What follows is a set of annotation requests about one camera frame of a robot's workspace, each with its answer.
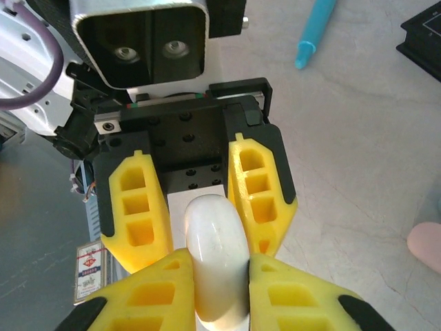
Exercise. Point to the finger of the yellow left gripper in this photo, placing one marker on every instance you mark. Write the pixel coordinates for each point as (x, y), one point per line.
(138, 207)
(258, 193)

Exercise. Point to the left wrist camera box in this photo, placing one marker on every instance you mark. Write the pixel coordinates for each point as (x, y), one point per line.
(138, 51)

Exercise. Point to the black folding chessboard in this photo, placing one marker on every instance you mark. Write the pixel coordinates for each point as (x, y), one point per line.
(423, 41)

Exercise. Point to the teal marker pen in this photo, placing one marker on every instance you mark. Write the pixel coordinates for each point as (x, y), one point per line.
(315, 31)

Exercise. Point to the pink earbud charging case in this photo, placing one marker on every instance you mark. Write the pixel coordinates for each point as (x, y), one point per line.
(427, 245)

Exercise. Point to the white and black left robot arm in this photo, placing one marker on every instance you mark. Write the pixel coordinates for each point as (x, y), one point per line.
(20, 69)

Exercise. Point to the playing card box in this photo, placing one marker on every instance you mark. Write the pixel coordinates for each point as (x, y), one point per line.
(89, 272)

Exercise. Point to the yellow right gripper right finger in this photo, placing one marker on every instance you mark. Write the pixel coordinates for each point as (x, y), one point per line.
(293, 300)

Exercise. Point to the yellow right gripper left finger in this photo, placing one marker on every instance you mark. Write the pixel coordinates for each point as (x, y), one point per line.
(148, 296)

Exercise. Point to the white earbud charging case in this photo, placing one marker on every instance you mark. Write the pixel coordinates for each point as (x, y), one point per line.
(217, 241)

